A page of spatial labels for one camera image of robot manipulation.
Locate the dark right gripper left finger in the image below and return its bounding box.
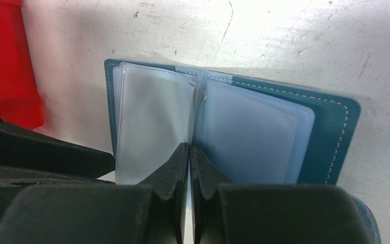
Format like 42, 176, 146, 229
0, 143, 189, 243

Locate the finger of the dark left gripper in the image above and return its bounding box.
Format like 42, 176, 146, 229
0, 118, 115, 178
0, 165, 109, 221

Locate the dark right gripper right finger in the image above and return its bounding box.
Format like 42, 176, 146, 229
190, 145, 374, 243

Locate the blue leather card holder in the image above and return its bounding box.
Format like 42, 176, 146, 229
104, 59, 381, 243

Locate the red plastic compartment tray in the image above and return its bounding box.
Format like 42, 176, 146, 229
0, 1, 44, 130

